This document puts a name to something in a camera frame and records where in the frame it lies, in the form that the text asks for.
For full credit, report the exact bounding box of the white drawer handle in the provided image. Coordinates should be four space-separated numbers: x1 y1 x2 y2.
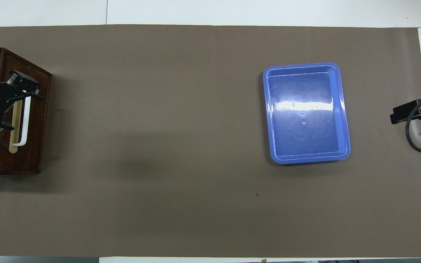
11 96 32 146

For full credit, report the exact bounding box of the wooden drawer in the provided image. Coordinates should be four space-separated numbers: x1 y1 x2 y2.
0 48 52 175

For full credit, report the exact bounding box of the blue plastic tray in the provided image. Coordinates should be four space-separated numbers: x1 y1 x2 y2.
263 62 351 165

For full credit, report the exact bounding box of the brown table mat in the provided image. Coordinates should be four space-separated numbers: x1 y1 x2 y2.
0 24 421 258

